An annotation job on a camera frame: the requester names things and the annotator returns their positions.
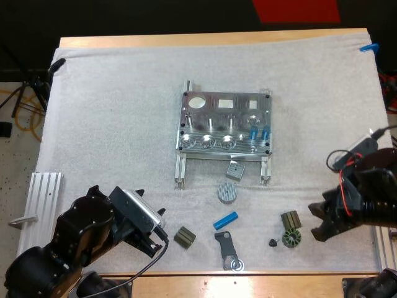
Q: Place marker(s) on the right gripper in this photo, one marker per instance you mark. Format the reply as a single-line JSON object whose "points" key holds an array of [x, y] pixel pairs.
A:
{"points": [[347, 198]]}

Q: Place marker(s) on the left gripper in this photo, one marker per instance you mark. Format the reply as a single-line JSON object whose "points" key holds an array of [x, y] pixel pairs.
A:
{"points": [[136, 237]]}

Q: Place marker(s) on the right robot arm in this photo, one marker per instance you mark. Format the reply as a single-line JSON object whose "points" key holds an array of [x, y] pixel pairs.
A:
{"points": [[383, 214]]}

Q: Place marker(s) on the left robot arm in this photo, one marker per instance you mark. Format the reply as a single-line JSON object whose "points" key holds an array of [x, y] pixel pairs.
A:
{"points": [[77, 229]]}

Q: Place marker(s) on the dark green ribbed block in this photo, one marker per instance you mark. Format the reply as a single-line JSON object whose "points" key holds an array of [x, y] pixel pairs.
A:
{"points": [[291, 220], [185, 237]]}

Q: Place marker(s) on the small black part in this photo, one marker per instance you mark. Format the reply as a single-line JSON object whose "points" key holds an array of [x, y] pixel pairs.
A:
{"points": [[273, 242]]}

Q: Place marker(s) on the bright blue cylinder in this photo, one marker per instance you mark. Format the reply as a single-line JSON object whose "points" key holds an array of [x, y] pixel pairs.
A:
{"points": [[225, 220]]}

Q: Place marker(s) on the grey ribbed disc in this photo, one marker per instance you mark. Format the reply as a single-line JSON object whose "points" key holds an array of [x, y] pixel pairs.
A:
{"points": [[227, 193]]}

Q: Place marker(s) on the grey ribbed square block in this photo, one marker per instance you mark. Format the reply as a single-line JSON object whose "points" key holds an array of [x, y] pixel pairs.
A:
{"points": [[235, 171]]}

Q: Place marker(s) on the small steel bearing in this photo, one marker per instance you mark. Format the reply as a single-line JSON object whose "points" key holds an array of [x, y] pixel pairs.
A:
{"points": [[237, 265]]}

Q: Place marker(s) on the metal plate on aluminium rails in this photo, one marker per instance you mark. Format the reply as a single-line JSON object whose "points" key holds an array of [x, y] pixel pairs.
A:
{"points": [[223, 130]]}

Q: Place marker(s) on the grey metal clamp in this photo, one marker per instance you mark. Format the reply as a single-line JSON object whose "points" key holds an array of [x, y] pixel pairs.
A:
{"points": [[21, 221]]}

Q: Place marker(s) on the dark clip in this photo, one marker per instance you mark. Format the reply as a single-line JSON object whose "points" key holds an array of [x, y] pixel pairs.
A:
{"points": [[57, 65]]}

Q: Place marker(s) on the blue clip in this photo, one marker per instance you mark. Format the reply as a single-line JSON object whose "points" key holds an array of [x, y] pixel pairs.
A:
{"points": [[369, 47]]}

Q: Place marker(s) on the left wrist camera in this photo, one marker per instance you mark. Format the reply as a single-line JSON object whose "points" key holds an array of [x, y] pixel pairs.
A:
{"points": [[136, 209]]}

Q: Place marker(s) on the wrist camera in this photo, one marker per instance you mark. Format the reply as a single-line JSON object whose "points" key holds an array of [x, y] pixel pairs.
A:
{"points": [[356, 149], [136, 209]]}

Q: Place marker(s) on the ribbed aluminium rail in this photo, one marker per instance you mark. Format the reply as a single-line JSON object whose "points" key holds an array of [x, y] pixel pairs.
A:
{"points": [[386, 248], [41, 195]]}

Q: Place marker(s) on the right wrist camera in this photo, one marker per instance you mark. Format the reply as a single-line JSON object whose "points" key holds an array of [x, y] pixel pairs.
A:
{"points": [[356, 149]]}

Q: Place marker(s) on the flat black bracket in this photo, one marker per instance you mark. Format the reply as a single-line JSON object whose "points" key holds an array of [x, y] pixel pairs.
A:
{"points": [[226, 245]]}

